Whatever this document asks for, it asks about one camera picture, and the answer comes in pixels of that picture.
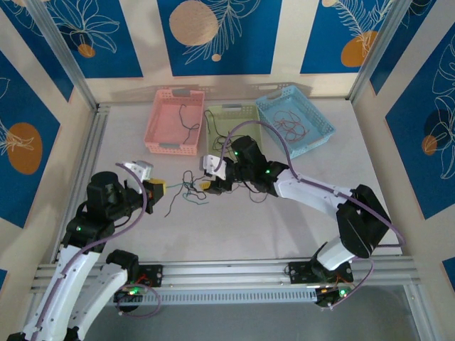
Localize thin black cable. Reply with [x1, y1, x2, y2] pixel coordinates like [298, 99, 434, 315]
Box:
[203, 109, 234, 153]
[163, 169, 207, 218]

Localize green perforated plastic basket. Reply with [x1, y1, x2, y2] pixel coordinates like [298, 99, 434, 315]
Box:
[204, 103, 264, 159]

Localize thin orange cable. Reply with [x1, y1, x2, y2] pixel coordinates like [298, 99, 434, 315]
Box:
[275, 110, 311, 144]

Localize pink perforated plastic basket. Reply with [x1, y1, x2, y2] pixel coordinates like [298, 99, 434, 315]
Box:
[143, 88, 206, 156]

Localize blue perforated plastic basket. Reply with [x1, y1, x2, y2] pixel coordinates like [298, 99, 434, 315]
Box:
[255, 84, 337, 160]

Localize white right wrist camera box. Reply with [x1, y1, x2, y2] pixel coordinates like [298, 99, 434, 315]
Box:
[201, 154, 228, 180]

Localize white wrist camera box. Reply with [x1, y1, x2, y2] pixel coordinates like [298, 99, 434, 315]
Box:
[115, 160, 153, 182]
[201, 154, 228, 180]

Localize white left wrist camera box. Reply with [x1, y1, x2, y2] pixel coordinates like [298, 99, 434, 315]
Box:
[115, 160, 153, 182]

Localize aluminium side rail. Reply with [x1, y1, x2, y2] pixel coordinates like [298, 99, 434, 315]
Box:
[53, 104, 110, 262]

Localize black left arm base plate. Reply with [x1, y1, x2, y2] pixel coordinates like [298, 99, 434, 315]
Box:
[124, 264, 164, 288]

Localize aluminium table frame rail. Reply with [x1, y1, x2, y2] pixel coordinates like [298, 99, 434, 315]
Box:
[33, 255, 424, 294]

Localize grey slotted cable duct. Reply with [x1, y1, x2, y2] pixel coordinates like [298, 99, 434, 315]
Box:
[95, 291, 319, 308]

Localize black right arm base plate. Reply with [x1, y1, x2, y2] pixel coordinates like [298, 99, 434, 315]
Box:
[284, 261, 355, 286]

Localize aluminium corner post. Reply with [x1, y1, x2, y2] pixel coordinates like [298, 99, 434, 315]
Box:
[350, 0, 410, 102]
[26, 0, 100, 110]

